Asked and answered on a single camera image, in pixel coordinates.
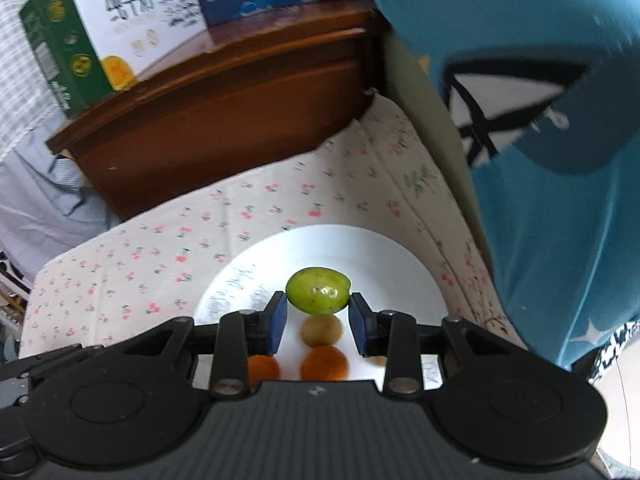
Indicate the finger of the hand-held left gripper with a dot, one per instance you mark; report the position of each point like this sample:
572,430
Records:
40,362

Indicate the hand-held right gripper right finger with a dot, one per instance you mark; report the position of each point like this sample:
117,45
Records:
357,322

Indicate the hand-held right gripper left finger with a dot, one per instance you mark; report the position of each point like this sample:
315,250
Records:
277,322

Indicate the brown round fruit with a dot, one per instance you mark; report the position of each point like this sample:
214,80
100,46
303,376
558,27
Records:
321,331

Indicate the green round fruit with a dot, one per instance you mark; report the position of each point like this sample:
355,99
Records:
317,290

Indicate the white plate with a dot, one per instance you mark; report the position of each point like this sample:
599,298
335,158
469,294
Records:
350,255

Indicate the cherry print cloth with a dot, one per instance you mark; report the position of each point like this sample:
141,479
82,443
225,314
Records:
150,260

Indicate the light blue striped cloth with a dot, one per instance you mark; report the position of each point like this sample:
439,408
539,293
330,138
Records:
45,210

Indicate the beige floral cloth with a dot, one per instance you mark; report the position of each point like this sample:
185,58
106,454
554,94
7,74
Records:
420,180

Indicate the brown wooden cabinet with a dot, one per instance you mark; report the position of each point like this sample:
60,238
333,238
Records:
225,110

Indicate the teal printed blanket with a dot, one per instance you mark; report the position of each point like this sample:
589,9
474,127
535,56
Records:
550,210

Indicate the olive green cloth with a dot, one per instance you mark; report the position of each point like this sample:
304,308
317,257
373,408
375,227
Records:
425,110

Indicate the houndstooth bed sheet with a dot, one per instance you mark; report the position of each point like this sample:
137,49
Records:
620,345

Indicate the checked cloth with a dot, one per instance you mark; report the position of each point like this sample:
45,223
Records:
20,85

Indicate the green and white carton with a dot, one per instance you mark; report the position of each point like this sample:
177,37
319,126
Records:
100,25

